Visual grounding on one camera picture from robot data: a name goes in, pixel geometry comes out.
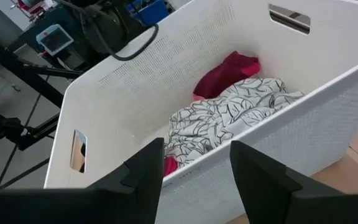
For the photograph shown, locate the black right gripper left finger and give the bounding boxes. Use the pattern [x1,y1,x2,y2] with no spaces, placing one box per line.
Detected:
[87,138,165,224]

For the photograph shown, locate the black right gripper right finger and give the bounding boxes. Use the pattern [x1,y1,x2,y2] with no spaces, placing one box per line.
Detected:
[229,140,358,224]

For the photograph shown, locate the white leaf-print garment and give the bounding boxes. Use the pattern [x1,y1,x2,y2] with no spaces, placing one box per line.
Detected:
[163,77,306,170]

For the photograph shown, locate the crimson red garment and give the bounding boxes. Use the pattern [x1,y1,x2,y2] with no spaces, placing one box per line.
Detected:
[163,50,262,177]

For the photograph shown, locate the white perforated plastic laundry basket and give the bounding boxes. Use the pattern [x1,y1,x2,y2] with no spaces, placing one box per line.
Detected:
[44,0,358,224]

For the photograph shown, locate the light blue framed device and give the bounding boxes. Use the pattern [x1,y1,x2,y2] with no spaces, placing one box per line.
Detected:
[35,24,75,57]

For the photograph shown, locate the blue plastic storage bin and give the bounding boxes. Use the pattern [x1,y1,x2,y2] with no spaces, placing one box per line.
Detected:
[126,0,170,26]

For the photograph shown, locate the red plastic bin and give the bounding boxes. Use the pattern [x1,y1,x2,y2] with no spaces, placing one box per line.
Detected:
[16,0,43,15]

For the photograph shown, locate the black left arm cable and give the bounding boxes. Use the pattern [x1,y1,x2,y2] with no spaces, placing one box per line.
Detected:
[56,0,160,62]

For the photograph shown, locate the black metal table frame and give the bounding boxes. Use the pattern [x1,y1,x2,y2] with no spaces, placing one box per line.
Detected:
[0,29,83,190]

